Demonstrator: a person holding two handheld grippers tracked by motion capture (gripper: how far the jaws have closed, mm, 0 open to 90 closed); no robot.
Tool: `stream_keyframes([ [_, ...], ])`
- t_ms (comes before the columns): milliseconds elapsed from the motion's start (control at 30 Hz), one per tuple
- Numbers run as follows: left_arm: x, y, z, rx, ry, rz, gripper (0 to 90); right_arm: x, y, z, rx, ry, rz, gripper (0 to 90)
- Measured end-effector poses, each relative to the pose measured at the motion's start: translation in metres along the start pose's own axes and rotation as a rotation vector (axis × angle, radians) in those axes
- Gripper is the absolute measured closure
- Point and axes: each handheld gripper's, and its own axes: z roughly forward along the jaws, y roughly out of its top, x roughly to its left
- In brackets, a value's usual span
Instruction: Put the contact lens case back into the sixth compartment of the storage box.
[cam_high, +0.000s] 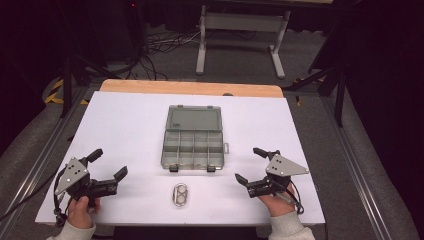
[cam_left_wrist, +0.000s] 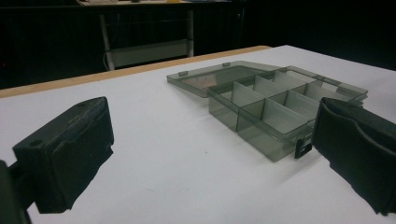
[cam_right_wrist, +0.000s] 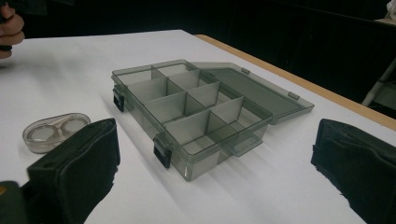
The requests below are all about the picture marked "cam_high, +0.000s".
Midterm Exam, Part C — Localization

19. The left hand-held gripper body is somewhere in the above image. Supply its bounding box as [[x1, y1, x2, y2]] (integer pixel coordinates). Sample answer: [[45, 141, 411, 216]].
[[54, 156, 119, 202]]

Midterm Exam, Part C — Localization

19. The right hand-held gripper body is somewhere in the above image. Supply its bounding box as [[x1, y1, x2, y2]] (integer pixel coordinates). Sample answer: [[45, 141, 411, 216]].
[[246, 150, 310, 199]]

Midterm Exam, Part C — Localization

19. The grey plastic compartment box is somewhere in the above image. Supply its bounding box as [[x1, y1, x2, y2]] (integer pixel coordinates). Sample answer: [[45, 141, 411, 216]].
[[160, 104, 231, 173]]

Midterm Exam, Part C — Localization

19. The small clear oval case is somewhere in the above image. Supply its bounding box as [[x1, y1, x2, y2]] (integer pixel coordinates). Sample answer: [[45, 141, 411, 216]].
[[171, 182, 191, 208]]

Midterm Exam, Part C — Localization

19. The person's right hand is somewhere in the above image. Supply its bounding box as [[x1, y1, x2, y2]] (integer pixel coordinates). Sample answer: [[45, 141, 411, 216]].
[[257, 184, 297, 218]]

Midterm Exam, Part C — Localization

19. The person's left hand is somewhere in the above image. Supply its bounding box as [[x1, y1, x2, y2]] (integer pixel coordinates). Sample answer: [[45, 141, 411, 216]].
[[67, 196, 102, 230]]

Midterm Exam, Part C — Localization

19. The white table mat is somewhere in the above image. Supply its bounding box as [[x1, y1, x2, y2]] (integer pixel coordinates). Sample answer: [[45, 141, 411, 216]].
[[34, 91, 326, 227]]

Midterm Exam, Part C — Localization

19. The yellow black hazard tape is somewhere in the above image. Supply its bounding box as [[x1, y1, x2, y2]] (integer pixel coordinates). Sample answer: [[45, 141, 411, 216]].
[[44, 78, 90, 107]]

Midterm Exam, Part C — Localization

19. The black metal stand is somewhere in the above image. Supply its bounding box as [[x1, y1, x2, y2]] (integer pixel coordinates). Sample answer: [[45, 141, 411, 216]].
[[285, 64, 348, 128], [59, 54, 113, 119]]

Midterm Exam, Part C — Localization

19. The aluminium floor rail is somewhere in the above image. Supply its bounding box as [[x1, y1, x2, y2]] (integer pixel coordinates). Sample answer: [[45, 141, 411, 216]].
[[319, 95, 393, 240], [0, 85, 92, 240]]

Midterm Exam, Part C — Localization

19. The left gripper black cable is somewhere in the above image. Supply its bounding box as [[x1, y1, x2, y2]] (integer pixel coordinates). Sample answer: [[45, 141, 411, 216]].
[[0, 165, 73, 228]]

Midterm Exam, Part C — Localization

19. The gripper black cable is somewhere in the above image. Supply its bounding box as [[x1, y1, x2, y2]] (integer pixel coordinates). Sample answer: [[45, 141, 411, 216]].
[[0, 165, 73, 228], [282, 179, 305, 216]]

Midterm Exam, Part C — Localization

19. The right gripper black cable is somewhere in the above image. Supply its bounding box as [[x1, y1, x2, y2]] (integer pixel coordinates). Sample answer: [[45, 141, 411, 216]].
[[282, 179, 305, 216]]

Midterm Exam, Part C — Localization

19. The white metal table frame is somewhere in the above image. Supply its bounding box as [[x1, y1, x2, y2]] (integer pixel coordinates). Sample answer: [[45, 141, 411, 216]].
[[195, 4, 292, 80]]

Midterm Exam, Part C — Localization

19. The bundle of floor cables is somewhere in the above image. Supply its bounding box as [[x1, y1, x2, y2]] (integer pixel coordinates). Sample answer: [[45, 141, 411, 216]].
[[126, 29, 203, 81]]

